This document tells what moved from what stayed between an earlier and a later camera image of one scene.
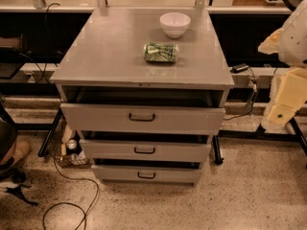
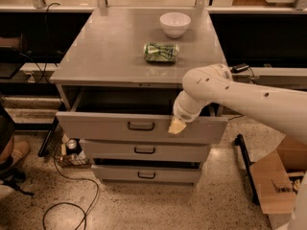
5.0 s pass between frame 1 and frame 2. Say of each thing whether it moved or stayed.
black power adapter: stayed
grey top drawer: moved
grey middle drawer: stayed
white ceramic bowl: stayed
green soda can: stayed
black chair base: moved
